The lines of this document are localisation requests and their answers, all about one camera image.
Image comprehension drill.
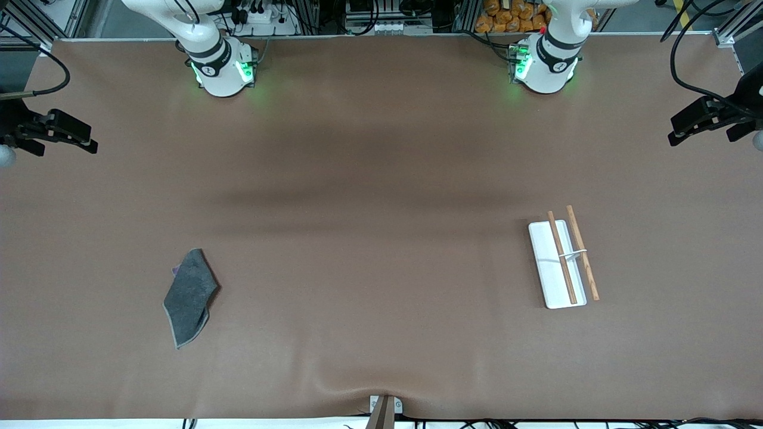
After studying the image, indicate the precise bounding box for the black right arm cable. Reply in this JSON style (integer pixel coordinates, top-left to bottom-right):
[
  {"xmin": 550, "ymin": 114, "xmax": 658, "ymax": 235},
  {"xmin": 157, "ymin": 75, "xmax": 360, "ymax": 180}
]
[{"xmin": 0, "ymin": 45, "xmax": 71, "ymax": 100}]

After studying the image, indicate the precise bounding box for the white terminal block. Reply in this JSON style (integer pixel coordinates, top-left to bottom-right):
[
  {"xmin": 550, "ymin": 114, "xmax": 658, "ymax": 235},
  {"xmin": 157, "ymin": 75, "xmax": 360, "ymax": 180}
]
[{"xmin": 368, "ymin": 21, "xmax": 420, "ymax": 35}]

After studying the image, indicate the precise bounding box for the brown table mat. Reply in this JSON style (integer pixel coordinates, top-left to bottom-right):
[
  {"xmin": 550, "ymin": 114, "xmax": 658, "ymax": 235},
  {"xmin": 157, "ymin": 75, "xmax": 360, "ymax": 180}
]
[{"xmin": 0, "ymin": 35, "xmax": 763, "ymax": 421}]

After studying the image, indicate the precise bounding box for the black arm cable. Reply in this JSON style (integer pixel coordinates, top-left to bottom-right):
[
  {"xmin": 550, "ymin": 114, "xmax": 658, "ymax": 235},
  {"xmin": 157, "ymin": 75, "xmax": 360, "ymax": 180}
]
[
  {"xmin": 669, "ymin": 0, "xmax": 746, "ymax": 107},
  {"xmin": 0, "ymin": 45, "xmax": 71, "ymax": 100}
]

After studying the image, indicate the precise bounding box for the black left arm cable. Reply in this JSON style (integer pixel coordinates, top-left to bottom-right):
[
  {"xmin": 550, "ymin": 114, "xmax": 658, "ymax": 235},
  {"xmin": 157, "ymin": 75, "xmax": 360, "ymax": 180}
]
[{"xmin": 669, "ymin": 0, "xmax": 746, "ymax": 107}]

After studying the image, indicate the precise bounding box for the white rack base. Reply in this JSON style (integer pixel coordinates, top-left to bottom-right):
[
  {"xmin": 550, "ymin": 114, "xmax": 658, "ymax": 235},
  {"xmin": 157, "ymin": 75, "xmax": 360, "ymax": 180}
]
[{"xmin": 528, "ymin": 220, "xmax": 588, "ymax": 310}]

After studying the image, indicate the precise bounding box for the grey towel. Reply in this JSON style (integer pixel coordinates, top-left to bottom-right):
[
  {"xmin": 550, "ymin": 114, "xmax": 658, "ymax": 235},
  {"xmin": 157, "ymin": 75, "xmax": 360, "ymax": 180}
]
[{"xmin": 163, "ymin": 248, "xmax": 219, "ymax": 350}]

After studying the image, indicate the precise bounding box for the camera mount post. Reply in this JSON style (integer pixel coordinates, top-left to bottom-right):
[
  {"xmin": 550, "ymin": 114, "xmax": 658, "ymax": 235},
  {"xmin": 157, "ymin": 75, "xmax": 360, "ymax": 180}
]
[{"xmin": 365, "ymin": 394, "xmax": 404, "ymax": 429}]

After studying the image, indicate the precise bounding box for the orange snack packets pile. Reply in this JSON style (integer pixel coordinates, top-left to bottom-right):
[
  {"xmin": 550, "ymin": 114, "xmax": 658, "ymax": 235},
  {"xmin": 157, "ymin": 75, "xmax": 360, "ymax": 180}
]
[{"xmin": 475, "ymin": 0, "xmax": 552, "ymax": 34}]

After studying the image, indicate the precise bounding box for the wooden rack rod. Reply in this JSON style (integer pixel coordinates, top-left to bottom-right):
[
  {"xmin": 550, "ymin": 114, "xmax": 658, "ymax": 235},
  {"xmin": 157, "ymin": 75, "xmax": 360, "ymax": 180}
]
[
  {"xmin": 566, "ymin": 205, "xmax": 600, "ymax": 301},
  {"xmin": 547, "ymin": 210, "xmax": 578, "ymax": 305}
]

